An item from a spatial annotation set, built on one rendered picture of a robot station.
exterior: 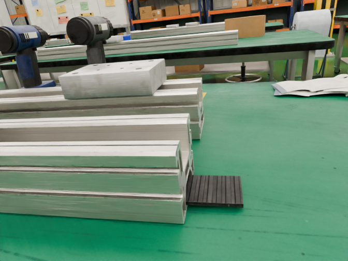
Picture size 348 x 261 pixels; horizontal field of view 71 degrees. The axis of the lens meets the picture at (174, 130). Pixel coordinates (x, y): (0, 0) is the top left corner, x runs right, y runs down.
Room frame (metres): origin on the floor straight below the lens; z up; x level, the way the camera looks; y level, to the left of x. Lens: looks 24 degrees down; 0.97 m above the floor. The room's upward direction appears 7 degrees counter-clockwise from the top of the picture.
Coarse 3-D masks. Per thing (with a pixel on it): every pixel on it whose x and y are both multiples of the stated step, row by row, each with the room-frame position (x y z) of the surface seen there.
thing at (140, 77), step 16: (96, 64) 0.52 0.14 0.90; (112, 64) 0.49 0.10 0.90; (128, 64) 0.47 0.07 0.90; (144, 64) 0.44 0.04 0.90; (160, 64) 0.45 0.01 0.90; (64, 80) 0.42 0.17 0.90; (80, 80) 0.41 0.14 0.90; (96, 80) 0.40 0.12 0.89; (112, 80) 0.40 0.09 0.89; (128, 80) 0.39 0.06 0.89; (144, 80) 0.39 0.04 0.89; (160, 80) 0.44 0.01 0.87; (64, 96) 0.42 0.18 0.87; (80, 96) 0.41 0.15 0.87; (96, 96) 0.41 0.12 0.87; (112, 96) 0.40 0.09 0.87
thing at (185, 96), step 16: (176, 80) 0.47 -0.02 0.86; (192, 80) 0.45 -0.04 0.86; (0, 96) 0.54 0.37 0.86; (16, 96) 0.54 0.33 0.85; (32, 96) 0.53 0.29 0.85; (48, 96) 0.46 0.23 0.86; (128, 96) 0.40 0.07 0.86; (144, 96) 0.39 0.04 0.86; (160, 96) 0.39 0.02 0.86; (176, 96) 0.38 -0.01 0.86; (192, 96) 0.37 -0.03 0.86; (0, 112) 0.47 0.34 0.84; (16, 112) 0.45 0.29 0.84; (32, 112) 0.44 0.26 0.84; (48, 112) 0.44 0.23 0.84; (64, 112) 0.43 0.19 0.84; (80, 112) 0.42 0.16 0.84; (96, 112) 0.41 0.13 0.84; (112, 112) 0.41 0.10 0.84; (128, 112) 0.40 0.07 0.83; (144, 112) 0.39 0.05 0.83; (160, 112) 0.39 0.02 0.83; (176, 112) 0.38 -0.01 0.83; (192, 112) 0.38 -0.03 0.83; (192, 128) 0.38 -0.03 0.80
